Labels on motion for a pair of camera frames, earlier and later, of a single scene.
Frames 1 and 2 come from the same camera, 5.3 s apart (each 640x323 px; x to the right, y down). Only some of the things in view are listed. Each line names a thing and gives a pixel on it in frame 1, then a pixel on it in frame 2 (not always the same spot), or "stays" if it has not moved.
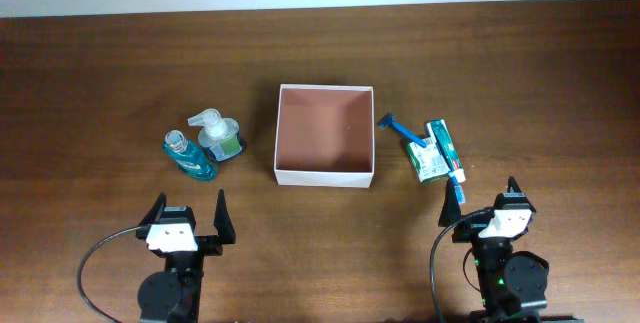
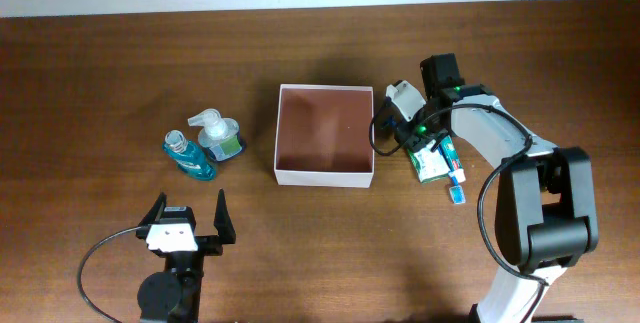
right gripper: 469,227 -> 404,129
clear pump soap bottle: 221,135 stays
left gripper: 213,245 stays
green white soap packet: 428,160 stays
